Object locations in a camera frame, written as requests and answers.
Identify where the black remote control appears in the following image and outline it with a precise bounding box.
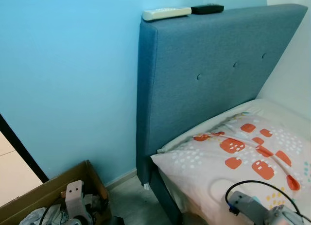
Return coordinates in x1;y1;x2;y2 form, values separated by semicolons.
191;4;225;15

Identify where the pink patterned pillow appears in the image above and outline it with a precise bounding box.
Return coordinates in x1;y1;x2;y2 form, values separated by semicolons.
151;113;311;225

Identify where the long white remote control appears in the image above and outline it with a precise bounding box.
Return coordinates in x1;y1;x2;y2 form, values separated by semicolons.
142;7;192;21

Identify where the brown cardboard box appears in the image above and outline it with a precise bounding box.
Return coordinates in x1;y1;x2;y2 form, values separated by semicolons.
0;160;112;225

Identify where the blue upholstered headboard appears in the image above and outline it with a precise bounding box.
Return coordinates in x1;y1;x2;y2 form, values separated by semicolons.
136;4;308;225

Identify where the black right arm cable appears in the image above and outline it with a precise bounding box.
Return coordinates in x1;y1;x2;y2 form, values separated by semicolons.
225;180;304;221

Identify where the beige bed mattress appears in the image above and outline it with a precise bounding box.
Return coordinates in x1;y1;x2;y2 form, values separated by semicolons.
156;98;311;154

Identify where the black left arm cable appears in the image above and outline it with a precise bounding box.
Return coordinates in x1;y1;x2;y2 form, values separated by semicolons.
39;201;66;225

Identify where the crumpled white bag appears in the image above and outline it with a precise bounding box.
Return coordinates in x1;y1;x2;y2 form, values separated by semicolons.
19;206;66;225

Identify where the black door frame strip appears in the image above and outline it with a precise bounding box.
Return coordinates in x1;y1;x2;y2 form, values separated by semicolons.
0;113;50;183

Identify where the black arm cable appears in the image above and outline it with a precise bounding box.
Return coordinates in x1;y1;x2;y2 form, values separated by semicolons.
39;201;66;225
225;180;304;221

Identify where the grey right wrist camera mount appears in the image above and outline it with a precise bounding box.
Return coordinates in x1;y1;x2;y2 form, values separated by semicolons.
227;190;268;221

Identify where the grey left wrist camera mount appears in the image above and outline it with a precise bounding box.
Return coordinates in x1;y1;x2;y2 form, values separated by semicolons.
65;181;86;218

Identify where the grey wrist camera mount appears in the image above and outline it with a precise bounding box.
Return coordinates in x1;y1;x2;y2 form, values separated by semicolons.
65;181;86;218
227;190;268;221

